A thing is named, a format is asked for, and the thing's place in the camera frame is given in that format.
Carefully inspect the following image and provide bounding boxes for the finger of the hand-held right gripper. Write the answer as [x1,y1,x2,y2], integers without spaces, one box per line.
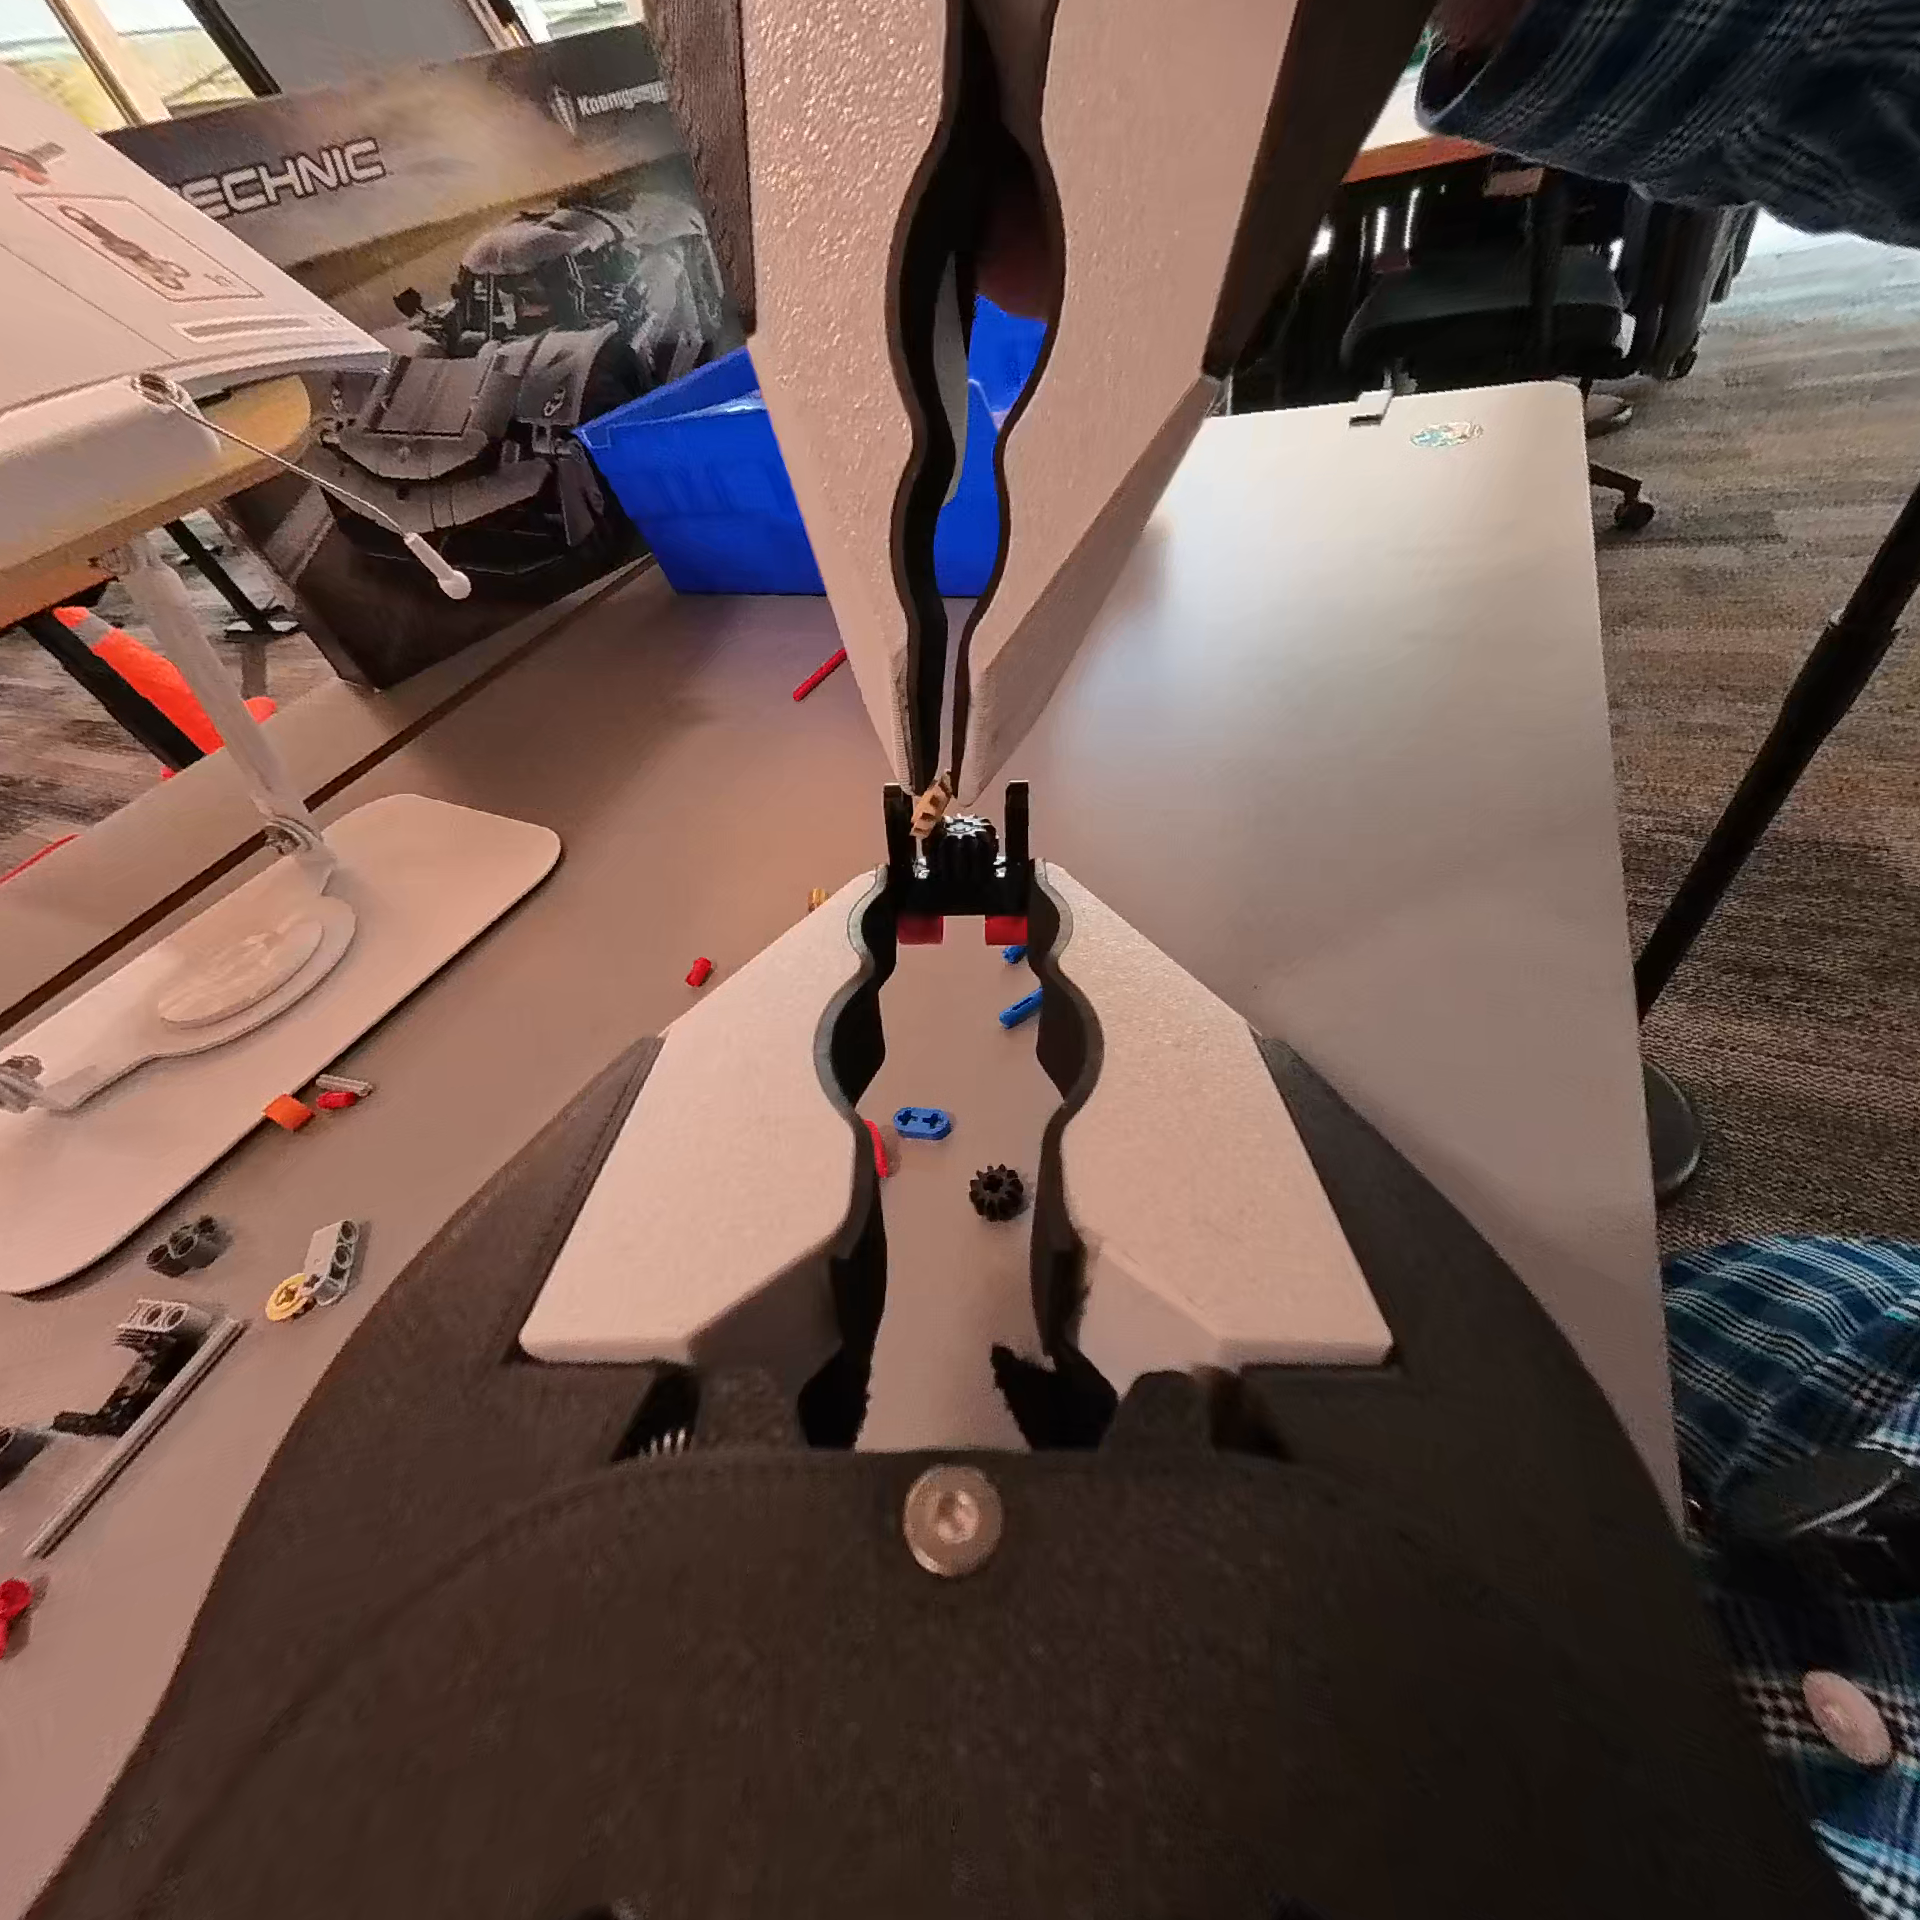
[743,0,979,798]
[953,0,1304,812]

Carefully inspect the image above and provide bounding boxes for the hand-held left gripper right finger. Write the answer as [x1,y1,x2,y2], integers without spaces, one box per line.
[995,862,1398,1449]

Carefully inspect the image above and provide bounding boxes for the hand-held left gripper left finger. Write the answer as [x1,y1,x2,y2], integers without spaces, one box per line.
[516,862,894,1449]

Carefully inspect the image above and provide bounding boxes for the black lego frame assembly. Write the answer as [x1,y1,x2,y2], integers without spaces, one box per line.
[877,775,1041,950]

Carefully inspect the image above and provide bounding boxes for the person's right forearm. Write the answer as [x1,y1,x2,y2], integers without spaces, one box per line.
[1414,0,1920,249]

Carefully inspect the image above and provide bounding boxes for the dark printed lego box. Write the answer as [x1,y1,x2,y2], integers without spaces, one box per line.
[104,22,753,691]

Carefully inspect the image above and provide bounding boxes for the grey black lego subassembly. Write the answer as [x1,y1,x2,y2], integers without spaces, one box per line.
[56,1296,212,1434]

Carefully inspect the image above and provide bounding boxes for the blue plastic bin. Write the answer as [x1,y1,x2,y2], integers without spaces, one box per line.
[575,291,1053,599]

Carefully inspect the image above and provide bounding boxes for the black office chair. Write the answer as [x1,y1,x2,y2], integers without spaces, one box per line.
[1342,164,1660,534]

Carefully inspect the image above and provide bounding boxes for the white book stand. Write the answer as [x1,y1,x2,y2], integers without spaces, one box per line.
[0,365,564,1296]

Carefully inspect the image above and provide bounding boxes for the white instruction booklet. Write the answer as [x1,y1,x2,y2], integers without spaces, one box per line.
[0,60,396,429]

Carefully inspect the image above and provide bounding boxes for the orange fabric object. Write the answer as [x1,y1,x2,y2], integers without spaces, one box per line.
[53,604,280,774]

